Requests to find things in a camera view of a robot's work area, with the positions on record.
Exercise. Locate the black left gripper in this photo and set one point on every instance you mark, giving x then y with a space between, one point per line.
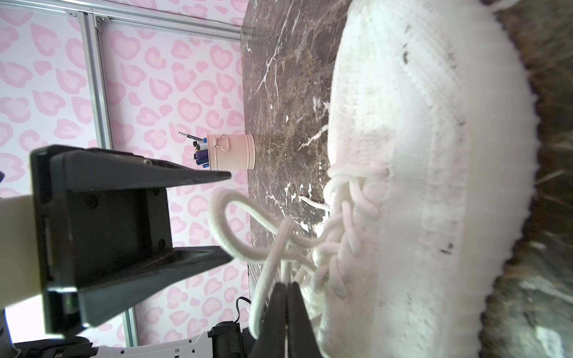
103 233

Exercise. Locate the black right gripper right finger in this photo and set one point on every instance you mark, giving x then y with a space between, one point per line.
301 341

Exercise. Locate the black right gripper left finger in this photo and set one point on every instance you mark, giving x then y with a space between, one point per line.
271 341

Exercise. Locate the white knit sneaker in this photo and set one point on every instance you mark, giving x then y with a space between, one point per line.
432 144

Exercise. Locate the white shoelace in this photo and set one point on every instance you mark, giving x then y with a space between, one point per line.
291 232

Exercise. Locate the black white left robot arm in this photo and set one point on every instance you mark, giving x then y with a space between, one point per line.
180 311

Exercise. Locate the coloured pens in cup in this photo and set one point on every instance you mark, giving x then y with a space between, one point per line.
201 155

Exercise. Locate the pink pen cup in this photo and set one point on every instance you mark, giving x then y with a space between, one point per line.
231 152

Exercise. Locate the diagonal aluminium frame bar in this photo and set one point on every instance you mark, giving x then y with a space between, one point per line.
91 26

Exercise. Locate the aluminium corner frame post left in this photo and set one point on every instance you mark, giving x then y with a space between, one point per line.
136 16

